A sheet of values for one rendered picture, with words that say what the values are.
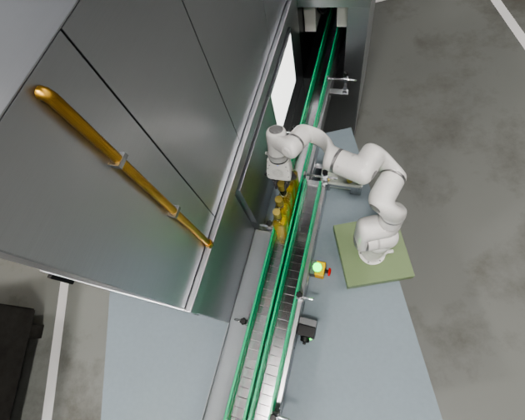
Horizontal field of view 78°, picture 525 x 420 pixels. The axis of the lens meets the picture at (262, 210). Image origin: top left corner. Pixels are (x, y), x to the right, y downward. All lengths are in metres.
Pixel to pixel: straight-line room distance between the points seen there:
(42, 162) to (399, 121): 2.82
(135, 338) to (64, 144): 1.43
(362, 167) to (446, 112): 2.23
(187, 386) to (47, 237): 1.29
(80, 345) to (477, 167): 3.35
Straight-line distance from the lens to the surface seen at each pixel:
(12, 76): 0.59
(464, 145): 3.08
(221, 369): 1.59
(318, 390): 1.65
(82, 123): 0.60
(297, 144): 1.13
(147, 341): 1.88
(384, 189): 1.11
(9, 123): 0.56
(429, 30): 3.91
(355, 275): 1.63
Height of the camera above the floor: 2.40
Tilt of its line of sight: 64 degrees down
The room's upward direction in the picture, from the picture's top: 24 degrees counter-clockwise
